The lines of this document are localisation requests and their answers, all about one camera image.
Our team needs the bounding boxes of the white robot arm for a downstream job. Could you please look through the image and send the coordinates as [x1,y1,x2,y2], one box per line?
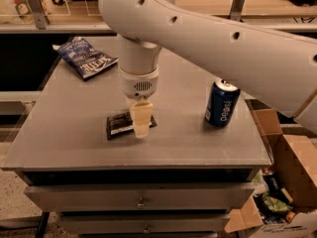
[98,0,317,133]

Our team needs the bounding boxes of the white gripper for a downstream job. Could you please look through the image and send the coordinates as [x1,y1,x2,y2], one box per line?
[118,68,159,138]

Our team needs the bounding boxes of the left metal bracket post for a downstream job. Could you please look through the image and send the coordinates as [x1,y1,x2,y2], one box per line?
[28,0,49,30]

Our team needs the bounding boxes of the dark bottle in box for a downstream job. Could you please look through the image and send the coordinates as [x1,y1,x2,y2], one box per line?
[263,169,293,204]

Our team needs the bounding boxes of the black rxbar chocolate wrapper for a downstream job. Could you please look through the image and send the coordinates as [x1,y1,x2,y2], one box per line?
[106,111,145,140]

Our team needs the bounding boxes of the grey upper drawer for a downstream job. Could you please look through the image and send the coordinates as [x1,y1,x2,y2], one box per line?
[25,182,254,212]

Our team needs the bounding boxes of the green snack packet in box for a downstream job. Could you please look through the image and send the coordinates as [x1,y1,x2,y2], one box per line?
[262,193,292,214]

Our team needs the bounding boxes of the right metal bracket post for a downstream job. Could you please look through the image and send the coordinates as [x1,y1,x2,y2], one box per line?
[229,0,246,22]

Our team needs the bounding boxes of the metal bracket post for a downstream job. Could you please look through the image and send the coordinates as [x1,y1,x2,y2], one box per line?
[28,0,49,30]
[229,0,246,22]

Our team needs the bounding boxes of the blue kettle chips bag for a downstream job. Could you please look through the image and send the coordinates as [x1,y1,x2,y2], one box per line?
[53,38,118,80]

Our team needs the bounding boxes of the grey lower drawer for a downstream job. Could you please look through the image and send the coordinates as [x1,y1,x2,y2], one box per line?
[60,213,230,234]

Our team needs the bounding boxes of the blue pepsi can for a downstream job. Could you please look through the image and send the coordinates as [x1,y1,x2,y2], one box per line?
[205,78,241,128]

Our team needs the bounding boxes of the grey drawer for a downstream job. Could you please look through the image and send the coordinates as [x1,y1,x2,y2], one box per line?
[60,213,230,234]
[25,182,254,212]

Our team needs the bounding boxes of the open cardboard box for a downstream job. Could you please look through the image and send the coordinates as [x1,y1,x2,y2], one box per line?
[225,109,317,238]

